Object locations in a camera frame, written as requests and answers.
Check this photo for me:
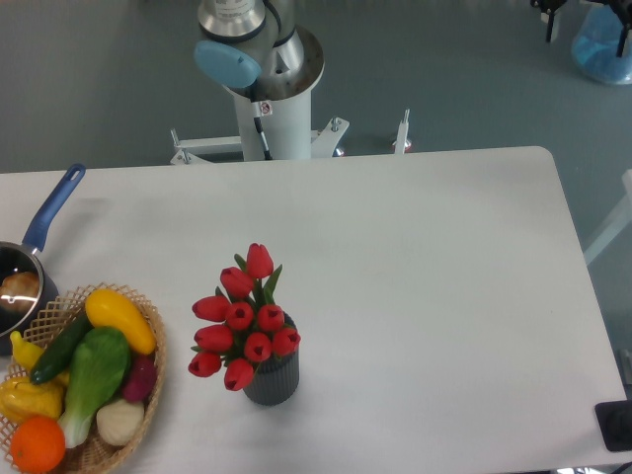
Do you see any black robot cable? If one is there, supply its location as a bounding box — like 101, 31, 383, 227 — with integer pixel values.
250, 88, 274, 162

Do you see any yellow bell pepper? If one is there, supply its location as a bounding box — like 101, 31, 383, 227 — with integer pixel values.
1, 376, 64, 425

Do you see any black device at table edge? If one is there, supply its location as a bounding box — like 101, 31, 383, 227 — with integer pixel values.
594, 400, 632, 452

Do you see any blue plastic bag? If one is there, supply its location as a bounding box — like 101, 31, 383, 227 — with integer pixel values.
571, 7, 631, 85

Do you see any white garlic bulb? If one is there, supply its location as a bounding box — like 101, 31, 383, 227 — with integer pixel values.
96, 399, 144, 446

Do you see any blue handled saucepan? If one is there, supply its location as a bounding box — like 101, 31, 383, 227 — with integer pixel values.
1, 164, 86, 356

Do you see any bread roll in saucepan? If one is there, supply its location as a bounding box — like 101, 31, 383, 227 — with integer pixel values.
1, 272, 40, 315

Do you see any woven wicker basket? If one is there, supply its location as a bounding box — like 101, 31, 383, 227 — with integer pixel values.
22, 282, 167, 473

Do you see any orange fruit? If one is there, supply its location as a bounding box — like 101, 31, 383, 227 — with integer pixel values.
10, 416, 66, 473

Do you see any purple red radish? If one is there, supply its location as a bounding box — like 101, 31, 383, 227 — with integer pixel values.
121, 356, 157, 403

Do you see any red tulip bouquet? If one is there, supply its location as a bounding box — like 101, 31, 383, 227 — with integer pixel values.
188, 243, 301, 391

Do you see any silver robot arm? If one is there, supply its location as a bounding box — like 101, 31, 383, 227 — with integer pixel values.
194, 0, 324, 102

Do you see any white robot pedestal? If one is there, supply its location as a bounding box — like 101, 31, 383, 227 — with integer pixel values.
169, 86, 412, 166

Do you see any green bok choy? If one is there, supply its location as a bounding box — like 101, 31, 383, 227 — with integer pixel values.
58, 327, 130, 449

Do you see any yellow banana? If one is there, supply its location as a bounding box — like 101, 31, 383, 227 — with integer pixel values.
10, 331, 44, 373

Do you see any dark grey ribbed vase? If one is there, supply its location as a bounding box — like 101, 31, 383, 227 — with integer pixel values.
243, 313, 301, 406

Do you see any green cucumber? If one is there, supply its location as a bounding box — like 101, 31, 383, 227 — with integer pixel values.
30, 312, 93, 385

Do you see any yellow squash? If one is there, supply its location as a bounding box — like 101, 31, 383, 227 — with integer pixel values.
85, 288, 157, 356

